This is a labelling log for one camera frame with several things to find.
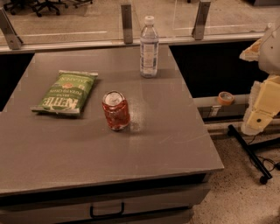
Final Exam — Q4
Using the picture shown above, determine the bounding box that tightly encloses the black drawer handle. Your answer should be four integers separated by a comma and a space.
89, 202, 125, 220

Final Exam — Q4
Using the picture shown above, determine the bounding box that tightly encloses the black cable on floor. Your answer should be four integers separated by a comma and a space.
248, 135, 280, 173

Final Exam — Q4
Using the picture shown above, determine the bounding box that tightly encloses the black office chair base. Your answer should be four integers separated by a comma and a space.
2, 0, 94, 18

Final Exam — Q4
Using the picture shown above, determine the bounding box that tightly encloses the left metal bracket post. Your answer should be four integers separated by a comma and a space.
0, 8, 23, 50

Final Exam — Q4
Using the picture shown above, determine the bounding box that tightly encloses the black stand base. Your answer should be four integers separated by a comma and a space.
227, 124, 280, 185

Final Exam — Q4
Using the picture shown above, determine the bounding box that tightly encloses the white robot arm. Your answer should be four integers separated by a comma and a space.
239, 17, 280, 136

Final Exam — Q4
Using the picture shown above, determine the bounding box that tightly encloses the right metal bracket post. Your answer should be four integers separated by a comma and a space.
192, 0, 211, 40

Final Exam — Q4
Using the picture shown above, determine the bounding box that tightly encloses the metal bracket post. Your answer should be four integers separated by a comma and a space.
121, 3, 133, 44
192, 0, 211, 40
0, 8, 23, 50

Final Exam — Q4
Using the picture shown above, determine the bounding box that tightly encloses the grey cabinet drawer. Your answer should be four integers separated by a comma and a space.
0, 183, 210, 224

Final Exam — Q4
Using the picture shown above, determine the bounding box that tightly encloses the green Kettle chips bag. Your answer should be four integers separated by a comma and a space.
31, 70, 98, 116

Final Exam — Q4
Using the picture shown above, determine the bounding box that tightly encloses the middle metal bracket post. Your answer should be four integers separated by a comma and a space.
121, 3, 133, 44

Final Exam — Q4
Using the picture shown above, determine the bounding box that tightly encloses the orange tape roll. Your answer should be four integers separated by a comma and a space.
218, 91, 235, 106

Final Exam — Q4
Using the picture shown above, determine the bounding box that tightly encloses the orange soda can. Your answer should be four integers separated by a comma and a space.
102, 90, 130, 131

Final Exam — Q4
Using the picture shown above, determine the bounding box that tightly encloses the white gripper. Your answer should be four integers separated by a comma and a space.
241, 75, 280, 136

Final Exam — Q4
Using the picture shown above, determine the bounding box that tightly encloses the clear plastic water bottle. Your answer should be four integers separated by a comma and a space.
140, 16, 159, 78

